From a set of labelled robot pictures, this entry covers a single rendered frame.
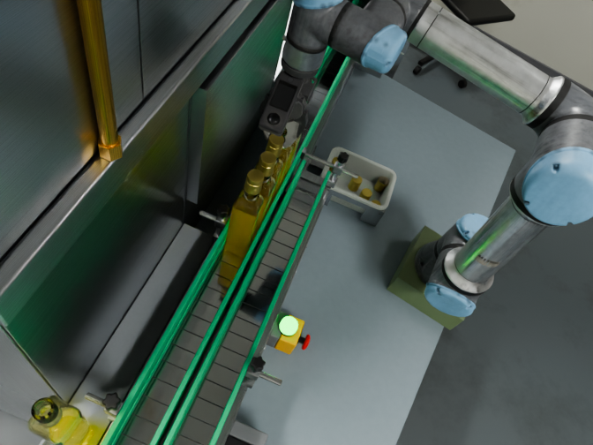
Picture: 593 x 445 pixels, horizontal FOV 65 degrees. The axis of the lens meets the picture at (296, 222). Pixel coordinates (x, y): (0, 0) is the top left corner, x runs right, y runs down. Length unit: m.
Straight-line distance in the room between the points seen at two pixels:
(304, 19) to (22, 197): 0.50
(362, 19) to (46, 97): 0.49
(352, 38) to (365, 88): 1.13
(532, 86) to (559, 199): 0.21
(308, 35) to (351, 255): 0.74
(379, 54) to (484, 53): 0.20
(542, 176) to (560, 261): 2.19
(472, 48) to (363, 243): 0.72
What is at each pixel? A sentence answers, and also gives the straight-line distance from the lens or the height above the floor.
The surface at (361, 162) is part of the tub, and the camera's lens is 1.51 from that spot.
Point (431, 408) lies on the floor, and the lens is 2.18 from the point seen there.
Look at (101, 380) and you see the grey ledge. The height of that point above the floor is 0.88.
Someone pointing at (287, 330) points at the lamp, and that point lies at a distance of 1.12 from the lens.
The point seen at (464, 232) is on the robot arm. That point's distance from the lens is 1.18.
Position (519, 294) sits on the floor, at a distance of 2.68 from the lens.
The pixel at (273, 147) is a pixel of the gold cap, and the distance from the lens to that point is 1.00.
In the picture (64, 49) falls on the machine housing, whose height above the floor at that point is 1.56.
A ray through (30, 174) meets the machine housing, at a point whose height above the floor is 1.47.
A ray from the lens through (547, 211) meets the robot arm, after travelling 0.84.
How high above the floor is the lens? 1.88
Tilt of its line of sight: 54 degrees down
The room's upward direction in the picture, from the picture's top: 23 degrees clockwise
